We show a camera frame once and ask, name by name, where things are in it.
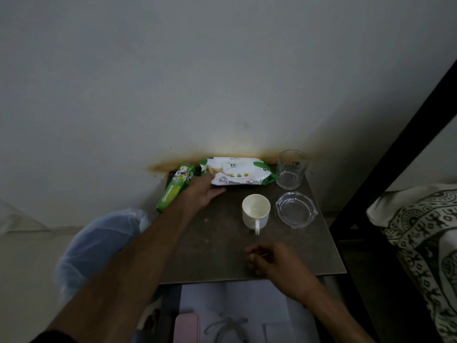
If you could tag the white patterned bedsheet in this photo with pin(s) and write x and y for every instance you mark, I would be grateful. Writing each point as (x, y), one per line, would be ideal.
(425, 239)

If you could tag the white green wet wipes pack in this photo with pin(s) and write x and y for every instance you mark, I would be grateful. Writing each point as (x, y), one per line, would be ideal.
(242, 171)

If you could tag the black metal bed frame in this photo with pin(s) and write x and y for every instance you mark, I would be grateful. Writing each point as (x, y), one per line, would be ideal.
(392, 157)

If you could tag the pink box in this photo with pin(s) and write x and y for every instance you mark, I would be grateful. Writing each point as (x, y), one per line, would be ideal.
(185, 329)

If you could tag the person's left hand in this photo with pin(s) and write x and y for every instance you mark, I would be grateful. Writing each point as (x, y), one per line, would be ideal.
(200, 194)

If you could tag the person's left thumb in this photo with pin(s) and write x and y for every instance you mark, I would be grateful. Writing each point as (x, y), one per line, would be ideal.
(217, 192)

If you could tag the white ceramic mug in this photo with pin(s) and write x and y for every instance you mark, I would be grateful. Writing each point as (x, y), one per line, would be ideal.
(255, 212)

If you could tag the clear glass ashtray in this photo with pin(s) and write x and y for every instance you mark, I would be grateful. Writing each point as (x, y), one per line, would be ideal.
(296, 210)

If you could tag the clear glass tumbler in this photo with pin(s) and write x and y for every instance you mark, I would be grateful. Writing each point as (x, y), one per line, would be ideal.
(291, 171)

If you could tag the translucent blue plastic bag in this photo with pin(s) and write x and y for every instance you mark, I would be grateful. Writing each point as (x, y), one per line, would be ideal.
(96, 246)

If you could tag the black sleeve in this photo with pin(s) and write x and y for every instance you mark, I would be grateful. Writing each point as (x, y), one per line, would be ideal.
(53, 337)

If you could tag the person's left forearm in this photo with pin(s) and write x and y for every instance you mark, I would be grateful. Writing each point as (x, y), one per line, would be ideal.
(132, 267)

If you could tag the person's right fingers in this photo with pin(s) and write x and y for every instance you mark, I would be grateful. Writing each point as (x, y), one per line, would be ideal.
(257, 258)

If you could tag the green tube carton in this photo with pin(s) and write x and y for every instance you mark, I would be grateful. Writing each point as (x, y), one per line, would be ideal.
(175, 189)

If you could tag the person's right hand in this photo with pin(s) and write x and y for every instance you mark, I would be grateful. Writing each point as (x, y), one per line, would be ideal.
(282, 269)

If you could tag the person's right forearm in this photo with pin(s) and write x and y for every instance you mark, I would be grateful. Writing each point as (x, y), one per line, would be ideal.
(335, 317)

